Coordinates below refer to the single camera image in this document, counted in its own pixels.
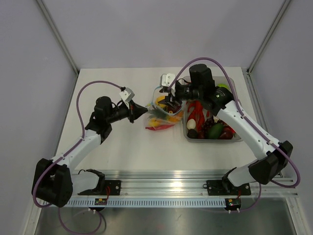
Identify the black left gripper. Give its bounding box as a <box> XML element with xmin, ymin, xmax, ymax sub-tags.
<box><xmin>106</xmin><ymin>100</ymin><xmax>148</xmax><ymax>124</ymax></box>

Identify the small yellow peach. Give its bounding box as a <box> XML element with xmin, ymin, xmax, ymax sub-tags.
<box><xmin>155</xmin><ymin>96</ymin><xmax>165</xmax><ymax>107</ymax></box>

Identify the clear blue zip bag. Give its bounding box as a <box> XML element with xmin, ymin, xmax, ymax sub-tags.
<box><xmin>144</xmin><ymin>86</ymin><xmax>186</xmax><ymax>131</ymax></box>

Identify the yellow green pineapple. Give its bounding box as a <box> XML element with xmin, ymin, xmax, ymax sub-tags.
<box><xmin>148</xmin><ymin>109</ymin><xmax>183</xmax><ymax>123</ymax></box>

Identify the small red pepper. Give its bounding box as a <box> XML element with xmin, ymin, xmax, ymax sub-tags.
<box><xmin>145</xmin><ymin>124</ymin><xmax>175</xmax><ymax>131</ymax></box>

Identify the yellow orange mango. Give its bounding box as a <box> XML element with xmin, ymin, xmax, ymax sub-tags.
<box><xmin>148</xmin><ymin>117</ymin><xmax>160</xmax><ymax>127</ymax></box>

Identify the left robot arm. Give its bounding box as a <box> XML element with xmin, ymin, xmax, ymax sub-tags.
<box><xmin>31</xmin><ymin>96</ymin><xmax>148</xmax><ymax>208</ymax></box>

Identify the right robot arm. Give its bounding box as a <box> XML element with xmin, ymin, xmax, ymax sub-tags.
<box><xmin>160</xmin><ymin>64</ymin><xmax>293</xmax><ymax>194</ymax></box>

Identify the clear plastic food bin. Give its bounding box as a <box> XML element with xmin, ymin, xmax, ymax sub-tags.
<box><xmin>181</xmin><ymin>75</ymin><xmax>245</xmax><ymax>143</ymax></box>

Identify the red lobster toy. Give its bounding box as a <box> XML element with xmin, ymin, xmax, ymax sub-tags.
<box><xmin>187</xmin><ymin>101</ymin><xmax>205</xmax><ymax>132</ymax></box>

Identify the white egg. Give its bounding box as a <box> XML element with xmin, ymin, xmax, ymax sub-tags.
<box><xmin>186</xmin><ymin>119</ymin><xmax>196</xmax><ymax>130</ymax></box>

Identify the dark purple plum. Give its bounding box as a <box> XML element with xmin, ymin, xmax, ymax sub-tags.
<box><xmin>187</xmin><ymin>129</ymin><xmax>198</xmax><ymax>139</ymax></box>

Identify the dark purple grape bunch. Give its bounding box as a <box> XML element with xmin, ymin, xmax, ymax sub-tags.
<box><xmin>198</xmin><ymin>117</ymin><xmax>215</xmax><ymax>139</ymax></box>

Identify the dark green avocado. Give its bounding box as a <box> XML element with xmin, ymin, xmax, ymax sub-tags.
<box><xmin>207</xmin><ymin>123</ymin><xmax>224</xmax><ymax>140</ymax></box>

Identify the green lime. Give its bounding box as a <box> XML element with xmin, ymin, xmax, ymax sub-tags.
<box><xmin>217</xmin><ymin>83</ymin><xmax>229</xmax><ymax>90</ymax></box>

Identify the dark red apple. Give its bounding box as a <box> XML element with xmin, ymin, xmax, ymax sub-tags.
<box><xmin>219</xmin><ymin>127</ymin><xmax>233</xmax><ymax>140</ymax></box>

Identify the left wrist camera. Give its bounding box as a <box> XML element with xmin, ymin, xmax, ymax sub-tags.
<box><xmin>119</xmin><ymin>88</ymin><xmax>134</xmax><ymax>109</ymax></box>

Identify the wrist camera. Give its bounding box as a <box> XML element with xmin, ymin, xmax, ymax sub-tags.
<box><xmin>119</xmin><ymin>88</ymin><xmax>134</xmax><ymax>109</ymax></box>
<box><xmin>160</xmin><ymin>73</ymin><xmax>176</xmax><ymax>88</ymax></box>

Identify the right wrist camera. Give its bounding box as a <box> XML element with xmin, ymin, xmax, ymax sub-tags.
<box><xmin>160</xmin><ymin>73</ymin><xmax>176</xmax><ymax>88</ymax></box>

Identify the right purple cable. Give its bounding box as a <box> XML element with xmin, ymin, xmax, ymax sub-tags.
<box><xmin>168</xmin><ymin>57</ymin><xmax>301</xmax><ymax>213</ymax></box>

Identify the aluminium mounting rail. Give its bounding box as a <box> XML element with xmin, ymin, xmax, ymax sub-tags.
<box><xmin>71</xmin><ymin>170</ymin><xmax>298</xmax><ymax>198</ymax></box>

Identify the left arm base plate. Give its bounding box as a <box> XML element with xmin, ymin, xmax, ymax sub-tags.
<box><xmin>78</xmin><ymin>180</ymin><xmax>121</xmax><ymax>196</ymax></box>

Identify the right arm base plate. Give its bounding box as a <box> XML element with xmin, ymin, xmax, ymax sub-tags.
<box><xmin>202</xmin><ymin>180</ymin><xmax>251</xmax><ymax>196</ymax></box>

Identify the white slotted cable duct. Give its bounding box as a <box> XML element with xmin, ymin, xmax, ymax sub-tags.
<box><xmin>66</xmin><ymin>198</ymin><xmax>226</xmax><ymax>208</ymax></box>

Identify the left aluminium frame post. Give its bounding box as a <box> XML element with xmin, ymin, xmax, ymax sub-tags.
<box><xmin>35</xmin><ymin>0</ymin><xmax>80</xmax><ymax>76</ymax></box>

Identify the aluminium frame post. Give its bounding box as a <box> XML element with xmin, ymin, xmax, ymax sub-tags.
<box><xmin>35</xmin><ymin>0</ymin><xmax>80</xmax><ymax>76</ymax></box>
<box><xmin>246</xmin><ymin>0</ymin><xmax>293</xmax><ymax>75</ymax></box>

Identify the right aluminium frame post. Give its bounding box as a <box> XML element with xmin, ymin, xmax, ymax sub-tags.
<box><xmin>246</xmin><ymin>0</ymin><xmax>293</xmax><ymax>75</ymax></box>

